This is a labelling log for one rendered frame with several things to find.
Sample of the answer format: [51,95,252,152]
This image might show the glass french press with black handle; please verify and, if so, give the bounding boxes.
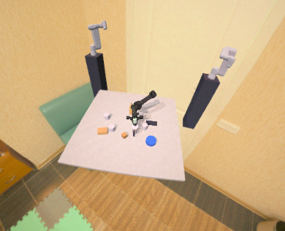
[132,124,138,137]

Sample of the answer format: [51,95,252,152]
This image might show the blue cylinder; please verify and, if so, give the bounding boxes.
[145,136,156,147]

